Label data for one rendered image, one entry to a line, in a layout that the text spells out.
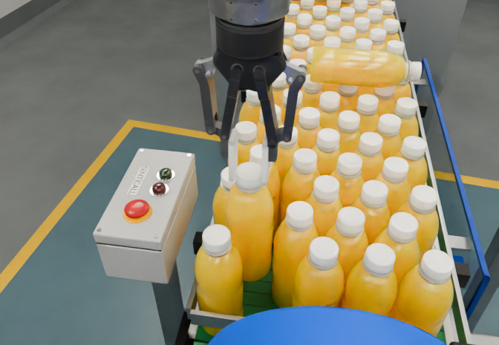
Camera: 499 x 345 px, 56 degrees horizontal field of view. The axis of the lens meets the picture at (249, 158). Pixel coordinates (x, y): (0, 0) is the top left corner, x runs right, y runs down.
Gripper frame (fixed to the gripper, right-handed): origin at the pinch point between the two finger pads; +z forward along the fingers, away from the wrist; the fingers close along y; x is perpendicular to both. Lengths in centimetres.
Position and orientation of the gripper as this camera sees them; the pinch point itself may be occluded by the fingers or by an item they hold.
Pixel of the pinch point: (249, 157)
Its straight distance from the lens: 62.8
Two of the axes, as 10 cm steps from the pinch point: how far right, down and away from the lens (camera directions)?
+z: 0.0, 7.7, 6.4
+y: 9.9, 1.0, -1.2
